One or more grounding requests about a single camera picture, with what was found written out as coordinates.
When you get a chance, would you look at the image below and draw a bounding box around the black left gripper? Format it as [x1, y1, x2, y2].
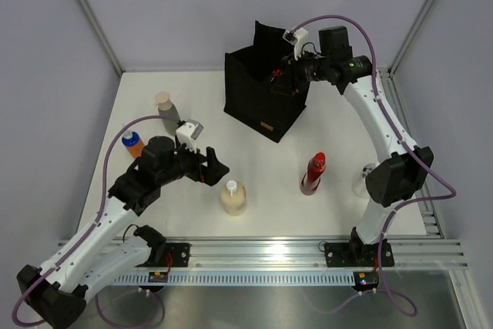
[157, 138, 229, 186]

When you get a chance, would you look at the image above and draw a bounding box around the aluminium rail front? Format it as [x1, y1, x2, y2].
[49, 239, 469, 270]

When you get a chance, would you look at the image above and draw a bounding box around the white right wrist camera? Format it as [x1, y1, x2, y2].
[283, 28, 309, 61]

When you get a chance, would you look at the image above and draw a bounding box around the aluminium frame post left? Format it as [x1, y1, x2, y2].
[74, 0, 125, 77]

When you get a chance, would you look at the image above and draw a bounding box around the white bottle chrome cap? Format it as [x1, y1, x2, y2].
[352, 163, 375, 198]

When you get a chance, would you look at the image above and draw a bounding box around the white slotted cable duct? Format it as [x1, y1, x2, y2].
[112, 270, 355, 287]

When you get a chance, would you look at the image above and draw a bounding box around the aluminium frame post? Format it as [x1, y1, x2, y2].
[387, 0, 437, 77]
[74, 0, 125, 77]

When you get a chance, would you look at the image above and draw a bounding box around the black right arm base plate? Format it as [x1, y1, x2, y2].
[324, 240, 395, 267]

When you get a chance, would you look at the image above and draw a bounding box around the orange bottle blue cap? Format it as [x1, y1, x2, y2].
[121, 129, 145, 159]

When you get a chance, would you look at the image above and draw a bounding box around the red tall bottle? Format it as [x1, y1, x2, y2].
[300, 152, 326, 196]

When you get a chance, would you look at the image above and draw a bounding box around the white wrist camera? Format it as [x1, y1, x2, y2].
[176, 119, 203, 153]
[283, 28, 309, 61]

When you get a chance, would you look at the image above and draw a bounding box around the aluminium frame post right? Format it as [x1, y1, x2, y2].
[387, 0, 437, 77]

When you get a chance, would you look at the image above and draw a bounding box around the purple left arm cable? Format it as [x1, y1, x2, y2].
[13, 114, 178, 326]

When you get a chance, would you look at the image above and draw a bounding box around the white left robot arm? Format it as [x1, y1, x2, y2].
[17, 136, 230, 328]

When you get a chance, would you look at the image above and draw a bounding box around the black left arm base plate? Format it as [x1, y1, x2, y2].
[138, 243, 190, 268]

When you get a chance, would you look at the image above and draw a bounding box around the black canvas bag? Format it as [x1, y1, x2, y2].
[224, 21, 310, 143]

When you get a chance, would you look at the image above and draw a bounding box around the grey bottle beige cap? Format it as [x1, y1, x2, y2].
[154, 91, 181, 136]

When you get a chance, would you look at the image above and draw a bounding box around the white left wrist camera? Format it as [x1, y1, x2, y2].
[176, 119, 203, 153]

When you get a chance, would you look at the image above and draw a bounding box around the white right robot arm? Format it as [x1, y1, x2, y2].
[271, 26, 434, 267]

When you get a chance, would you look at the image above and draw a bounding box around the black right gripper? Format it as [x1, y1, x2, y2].
[271, 47, 331, 97]

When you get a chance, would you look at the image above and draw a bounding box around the cream bottle white pump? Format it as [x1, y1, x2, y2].
[220, 180, 247, 216]

